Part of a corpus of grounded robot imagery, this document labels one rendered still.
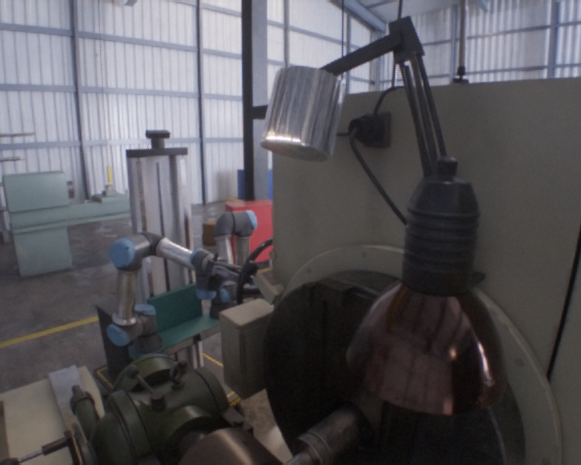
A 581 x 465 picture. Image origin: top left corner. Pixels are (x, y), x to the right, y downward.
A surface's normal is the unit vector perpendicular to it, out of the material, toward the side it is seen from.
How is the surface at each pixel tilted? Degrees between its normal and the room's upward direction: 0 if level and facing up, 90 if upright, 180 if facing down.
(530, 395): 90
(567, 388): 90
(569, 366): 90
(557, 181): 90
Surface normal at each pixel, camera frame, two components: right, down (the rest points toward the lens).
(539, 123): -0.74, 0.16
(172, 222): 0.77, 0.15
